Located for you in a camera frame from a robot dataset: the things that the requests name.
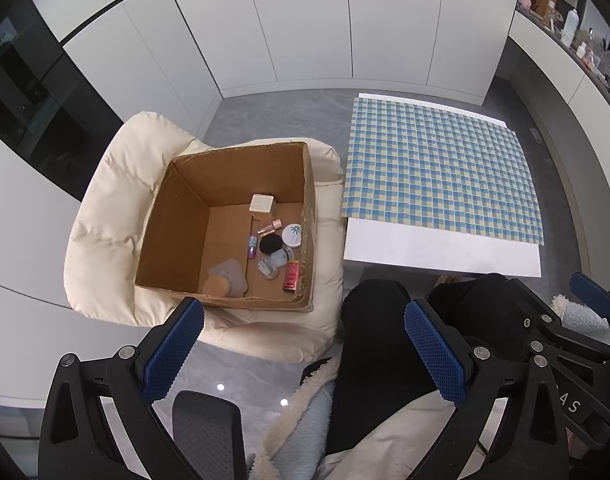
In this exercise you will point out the black built-in oven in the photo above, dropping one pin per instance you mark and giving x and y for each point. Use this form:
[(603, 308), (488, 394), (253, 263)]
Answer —
[(30, 95)]

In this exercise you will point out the brown round powder puff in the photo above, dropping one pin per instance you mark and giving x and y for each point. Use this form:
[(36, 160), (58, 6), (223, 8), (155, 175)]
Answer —
[(218, 285)]

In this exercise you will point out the floor outlet cover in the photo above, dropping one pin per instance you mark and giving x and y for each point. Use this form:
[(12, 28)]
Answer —
[(535, 134)]

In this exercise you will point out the black round compact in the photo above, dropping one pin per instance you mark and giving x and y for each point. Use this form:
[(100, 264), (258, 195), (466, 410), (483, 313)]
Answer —
[(270, 246)]

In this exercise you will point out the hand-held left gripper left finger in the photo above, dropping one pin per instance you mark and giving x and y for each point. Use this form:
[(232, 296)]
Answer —
[(175, 355)]

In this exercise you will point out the pink clear bottle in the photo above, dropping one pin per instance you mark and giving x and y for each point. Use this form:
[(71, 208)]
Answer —
[(270, 227)]

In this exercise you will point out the brown cardboard box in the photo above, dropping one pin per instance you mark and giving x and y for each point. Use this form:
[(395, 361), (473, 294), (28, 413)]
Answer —
[(185, 220)]

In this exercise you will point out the cream top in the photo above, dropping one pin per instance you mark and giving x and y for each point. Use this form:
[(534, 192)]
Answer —
[(385, 440)]

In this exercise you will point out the blue yellow checkered tablecloth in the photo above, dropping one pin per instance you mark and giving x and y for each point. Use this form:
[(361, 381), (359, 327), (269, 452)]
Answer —
[(435, 175)]

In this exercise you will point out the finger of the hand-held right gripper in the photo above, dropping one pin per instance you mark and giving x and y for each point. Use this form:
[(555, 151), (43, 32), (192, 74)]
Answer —
[(592, 292), (540, 325)]

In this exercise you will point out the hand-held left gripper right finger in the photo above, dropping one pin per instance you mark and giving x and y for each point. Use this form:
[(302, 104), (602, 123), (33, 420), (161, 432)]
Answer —
[(435, 355)]

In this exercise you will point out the cream padded armchair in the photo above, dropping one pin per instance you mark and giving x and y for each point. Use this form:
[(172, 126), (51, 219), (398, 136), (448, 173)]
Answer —
[(110, 210)]

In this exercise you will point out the light blue fleece robe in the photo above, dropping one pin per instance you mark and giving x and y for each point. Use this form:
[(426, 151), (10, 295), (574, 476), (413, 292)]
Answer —
[(295, 425)]

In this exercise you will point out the purple blue lip balm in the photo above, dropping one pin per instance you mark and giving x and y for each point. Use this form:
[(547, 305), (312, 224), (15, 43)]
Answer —
[(253, 247)]

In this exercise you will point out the grey office chair armrest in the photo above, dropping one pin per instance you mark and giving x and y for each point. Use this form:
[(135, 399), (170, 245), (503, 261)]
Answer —
[(210, 435)]

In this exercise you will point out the white round compact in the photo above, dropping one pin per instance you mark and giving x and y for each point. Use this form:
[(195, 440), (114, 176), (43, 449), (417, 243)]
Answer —
[(292, 236)]

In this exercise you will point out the red cosmetic tube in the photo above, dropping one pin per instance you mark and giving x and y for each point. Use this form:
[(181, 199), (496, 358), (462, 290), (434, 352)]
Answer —
[(291, 276)]

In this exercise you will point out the white low table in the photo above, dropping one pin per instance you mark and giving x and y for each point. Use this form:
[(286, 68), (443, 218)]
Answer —
[(435, 255)]

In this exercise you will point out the dark wall counter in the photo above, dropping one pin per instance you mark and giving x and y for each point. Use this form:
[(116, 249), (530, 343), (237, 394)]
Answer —
[(585, 60)]

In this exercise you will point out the beige square carton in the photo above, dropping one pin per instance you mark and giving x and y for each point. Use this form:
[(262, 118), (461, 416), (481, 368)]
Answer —
[(262, 203)]

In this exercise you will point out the pink plush toy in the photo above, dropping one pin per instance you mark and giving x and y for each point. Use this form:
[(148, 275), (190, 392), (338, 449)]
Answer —
[(525, 0)]

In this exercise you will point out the white spray bottle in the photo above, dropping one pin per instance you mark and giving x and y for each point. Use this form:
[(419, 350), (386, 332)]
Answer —
[(569, 25)]

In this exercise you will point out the person's left leg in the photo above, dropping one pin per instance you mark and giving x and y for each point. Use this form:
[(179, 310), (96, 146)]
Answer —
[(375, 350)]

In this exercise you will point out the beige fluffy slipper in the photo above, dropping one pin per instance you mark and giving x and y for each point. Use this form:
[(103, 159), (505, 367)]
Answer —
[(447, 280)]

